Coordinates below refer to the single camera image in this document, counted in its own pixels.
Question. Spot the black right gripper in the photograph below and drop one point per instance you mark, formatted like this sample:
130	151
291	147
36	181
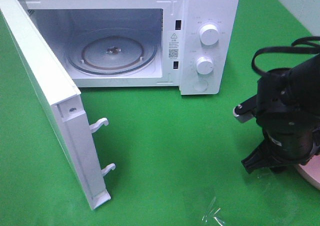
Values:
283	148

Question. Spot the pink round plate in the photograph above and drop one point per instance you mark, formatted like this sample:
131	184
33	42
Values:
311	171

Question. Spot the round microwave door button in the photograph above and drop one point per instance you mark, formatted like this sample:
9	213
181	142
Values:
200	85

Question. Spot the white microwave knob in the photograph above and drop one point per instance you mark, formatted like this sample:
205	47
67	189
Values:
209	34
204	65

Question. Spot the white microwave door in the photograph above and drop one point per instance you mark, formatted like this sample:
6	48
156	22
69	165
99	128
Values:
61	100

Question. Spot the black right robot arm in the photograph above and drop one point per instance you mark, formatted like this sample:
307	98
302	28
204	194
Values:
286	107

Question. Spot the clear tape piece on table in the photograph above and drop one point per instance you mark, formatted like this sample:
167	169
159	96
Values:
212	216

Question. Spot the white microwave oven body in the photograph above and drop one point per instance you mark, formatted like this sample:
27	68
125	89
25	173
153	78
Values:
176	23

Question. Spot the glass microwave turntable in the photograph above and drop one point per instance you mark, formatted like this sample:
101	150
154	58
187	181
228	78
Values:
112	51

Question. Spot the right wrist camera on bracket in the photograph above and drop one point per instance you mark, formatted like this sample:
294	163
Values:
246	110

